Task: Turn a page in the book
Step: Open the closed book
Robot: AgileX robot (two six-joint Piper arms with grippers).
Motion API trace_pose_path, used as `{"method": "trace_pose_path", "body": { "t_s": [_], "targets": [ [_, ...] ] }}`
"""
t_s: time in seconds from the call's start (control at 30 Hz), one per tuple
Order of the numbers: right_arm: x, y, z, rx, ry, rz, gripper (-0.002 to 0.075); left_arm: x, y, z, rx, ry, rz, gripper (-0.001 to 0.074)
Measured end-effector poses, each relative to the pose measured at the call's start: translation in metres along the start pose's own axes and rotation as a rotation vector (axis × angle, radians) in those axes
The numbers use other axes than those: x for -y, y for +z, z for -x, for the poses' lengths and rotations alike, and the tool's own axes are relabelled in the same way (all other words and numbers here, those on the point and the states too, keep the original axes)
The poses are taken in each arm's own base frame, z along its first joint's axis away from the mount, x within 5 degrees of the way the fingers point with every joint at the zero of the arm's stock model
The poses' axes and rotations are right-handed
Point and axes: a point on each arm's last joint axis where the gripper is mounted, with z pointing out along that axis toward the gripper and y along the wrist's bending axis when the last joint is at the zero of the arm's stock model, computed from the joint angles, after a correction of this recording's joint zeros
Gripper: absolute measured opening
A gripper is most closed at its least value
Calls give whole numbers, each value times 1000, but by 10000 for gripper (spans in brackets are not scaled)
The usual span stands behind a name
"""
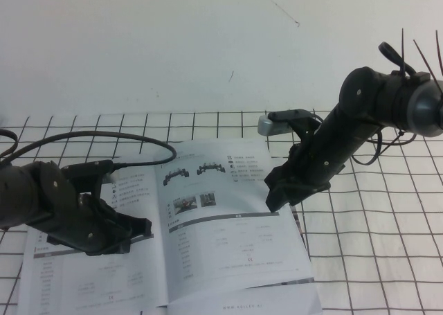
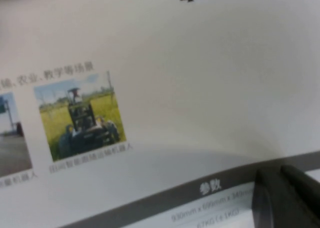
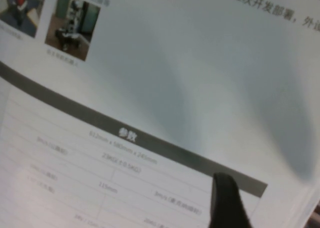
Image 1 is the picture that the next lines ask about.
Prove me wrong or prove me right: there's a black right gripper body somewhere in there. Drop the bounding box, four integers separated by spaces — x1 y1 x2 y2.
264 131 347 207

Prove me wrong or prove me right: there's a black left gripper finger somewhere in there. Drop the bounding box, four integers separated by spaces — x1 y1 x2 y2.
116 211 153 230
121 227 153 242

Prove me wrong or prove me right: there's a white product catalogue book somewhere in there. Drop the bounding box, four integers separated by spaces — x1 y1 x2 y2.
17 140 325 315

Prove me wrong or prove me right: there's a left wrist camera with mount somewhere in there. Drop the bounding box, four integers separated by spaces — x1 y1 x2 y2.
61 159 117 205

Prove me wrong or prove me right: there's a black looped cable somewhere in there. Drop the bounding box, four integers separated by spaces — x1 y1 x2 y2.
379 42 419 77

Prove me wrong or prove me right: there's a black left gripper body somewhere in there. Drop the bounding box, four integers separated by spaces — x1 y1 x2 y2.
46 194 132 258

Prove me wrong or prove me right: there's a thick black camera cable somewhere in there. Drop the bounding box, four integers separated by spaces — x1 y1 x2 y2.
0 127 178 172

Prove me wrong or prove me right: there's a silver right wrist camera with mount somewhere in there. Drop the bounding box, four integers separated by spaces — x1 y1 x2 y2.
257 109 321 148

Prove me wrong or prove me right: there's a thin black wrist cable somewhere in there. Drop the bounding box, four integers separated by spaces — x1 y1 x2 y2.
351 120 418 169

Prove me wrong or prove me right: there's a white black-grid tablecloth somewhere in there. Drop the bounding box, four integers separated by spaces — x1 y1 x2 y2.
0 105 443 315

